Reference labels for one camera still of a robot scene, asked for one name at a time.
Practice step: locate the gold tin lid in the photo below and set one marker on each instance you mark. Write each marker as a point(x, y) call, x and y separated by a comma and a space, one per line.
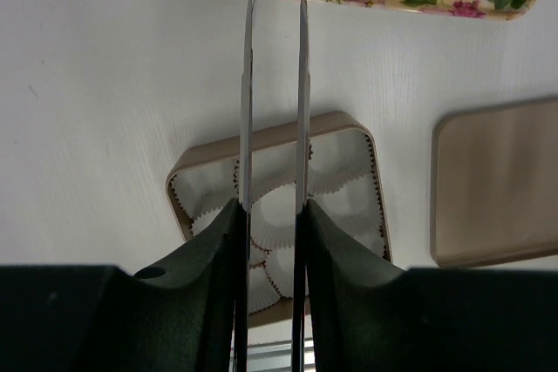
point(493, 193)

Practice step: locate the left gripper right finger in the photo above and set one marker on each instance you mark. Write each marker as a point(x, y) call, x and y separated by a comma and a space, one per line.
point(369, 315)

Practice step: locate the gold tin box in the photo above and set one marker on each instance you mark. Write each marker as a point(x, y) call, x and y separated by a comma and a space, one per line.
point(343, 180)

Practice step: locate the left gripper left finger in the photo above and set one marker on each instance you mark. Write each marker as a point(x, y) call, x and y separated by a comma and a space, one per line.
point(174, 315)

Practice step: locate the metal tongs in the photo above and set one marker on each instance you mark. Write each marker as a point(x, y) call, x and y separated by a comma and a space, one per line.
point(245, 191)

